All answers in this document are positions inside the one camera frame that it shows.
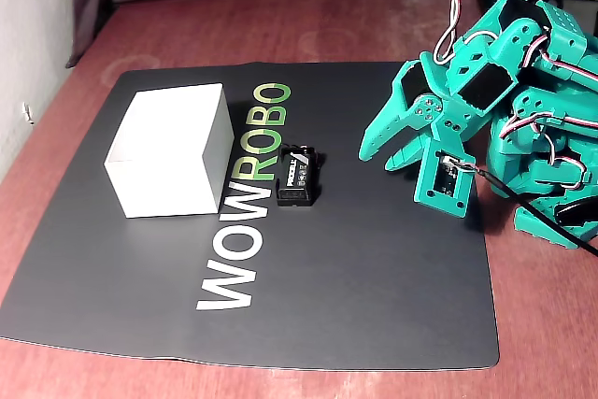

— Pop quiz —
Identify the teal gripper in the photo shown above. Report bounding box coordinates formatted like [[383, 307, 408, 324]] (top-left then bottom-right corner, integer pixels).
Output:
[[358, 50, 478, 171]]

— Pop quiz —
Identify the small black battery pack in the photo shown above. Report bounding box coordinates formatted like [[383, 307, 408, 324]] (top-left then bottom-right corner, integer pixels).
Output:
[[275, 142, 327, 207]]

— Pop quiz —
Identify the white open cardboard box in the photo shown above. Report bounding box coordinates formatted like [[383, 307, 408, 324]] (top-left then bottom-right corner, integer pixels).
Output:
[[103, 82, 235, 220]]

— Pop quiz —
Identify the black WOWROBO mat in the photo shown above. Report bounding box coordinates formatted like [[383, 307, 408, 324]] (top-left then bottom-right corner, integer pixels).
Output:
[[0, 61, 501, 370]]

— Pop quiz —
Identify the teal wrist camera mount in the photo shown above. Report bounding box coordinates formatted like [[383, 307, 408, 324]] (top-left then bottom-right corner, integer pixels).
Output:
[[413, 135, 478, 221]]

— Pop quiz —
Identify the white red servo wire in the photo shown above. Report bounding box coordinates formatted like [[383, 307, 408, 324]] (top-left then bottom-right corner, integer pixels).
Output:
[[497, 108, 598, 141], [522, 27, 598, 83], [433, 0, 501, 66]]

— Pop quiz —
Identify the black camera cable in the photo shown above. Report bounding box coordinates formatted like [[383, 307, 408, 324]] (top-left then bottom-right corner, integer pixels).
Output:
[[474, 164, 598, 258]]

